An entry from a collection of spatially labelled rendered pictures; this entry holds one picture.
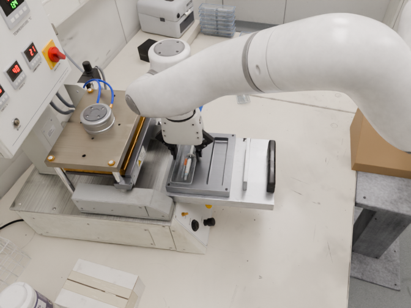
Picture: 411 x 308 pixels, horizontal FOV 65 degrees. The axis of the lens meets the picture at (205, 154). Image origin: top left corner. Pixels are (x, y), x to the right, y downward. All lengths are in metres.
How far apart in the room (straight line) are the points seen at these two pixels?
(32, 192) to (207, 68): 0.69
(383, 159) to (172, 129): 0.74
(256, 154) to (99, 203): 0.44
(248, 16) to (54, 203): 2.77
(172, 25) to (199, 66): 1.20
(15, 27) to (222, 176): 0.58
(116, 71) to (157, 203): 0.92
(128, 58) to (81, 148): 0.93
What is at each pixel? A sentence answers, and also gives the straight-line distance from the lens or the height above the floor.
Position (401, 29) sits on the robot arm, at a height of 1.43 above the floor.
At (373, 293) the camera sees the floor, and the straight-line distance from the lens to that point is 1.88.
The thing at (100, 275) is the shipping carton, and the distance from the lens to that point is 0.94.
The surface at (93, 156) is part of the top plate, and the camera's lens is 0.79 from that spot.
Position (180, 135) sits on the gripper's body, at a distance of 0.78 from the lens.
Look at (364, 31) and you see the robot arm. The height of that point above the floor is 1.48.
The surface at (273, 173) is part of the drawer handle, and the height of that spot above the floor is 1.01.
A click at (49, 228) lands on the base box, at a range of 1.09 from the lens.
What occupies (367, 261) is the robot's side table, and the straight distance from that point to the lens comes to 1.91.
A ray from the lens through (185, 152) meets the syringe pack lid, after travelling 0.88.
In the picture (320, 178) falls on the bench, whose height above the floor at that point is 0.75.
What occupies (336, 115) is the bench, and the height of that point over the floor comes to 0.75.
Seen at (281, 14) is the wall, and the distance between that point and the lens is 3.31.
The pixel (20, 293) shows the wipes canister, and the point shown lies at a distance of 0.94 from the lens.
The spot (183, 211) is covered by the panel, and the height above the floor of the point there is 0.89.
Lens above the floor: 1.67
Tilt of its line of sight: 50 degrees down
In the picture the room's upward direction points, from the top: 6 degrees counter-clockwise
